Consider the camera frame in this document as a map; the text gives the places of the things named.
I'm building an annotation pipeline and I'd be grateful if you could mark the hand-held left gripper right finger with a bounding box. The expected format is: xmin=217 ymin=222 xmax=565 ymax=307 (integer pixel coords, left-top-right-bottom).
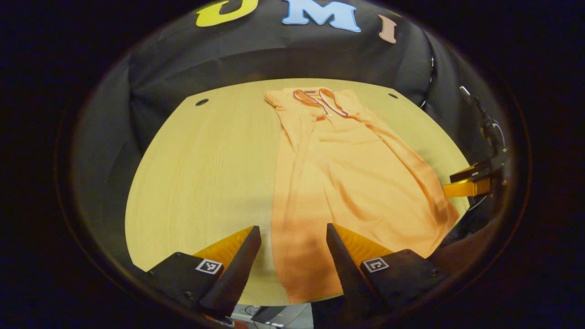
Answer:
xmin=326 ymin=223 xmax=451 ymax=320

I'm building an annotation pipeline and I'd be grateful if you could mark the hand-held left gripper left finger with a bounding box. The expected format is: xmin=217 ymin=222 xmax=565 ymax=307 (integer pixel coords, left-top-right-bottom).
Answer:
xmin=137 ymin=225 xmax=262 ymax=320

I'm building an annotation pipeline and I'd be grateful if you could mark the orange T-shirt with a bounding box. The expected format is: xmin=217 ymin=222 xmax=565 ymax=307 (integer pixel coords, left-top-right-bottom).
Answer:
xmin=264 ymin=87 xmax=460 ymax=304

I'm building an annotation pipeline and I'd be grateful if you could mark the black backdrop cloth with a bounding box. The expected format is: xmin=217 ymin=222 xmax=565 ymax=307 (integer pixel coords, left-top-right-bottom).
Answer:
xmin=73 ymin=0 xmax=508 ymax=275

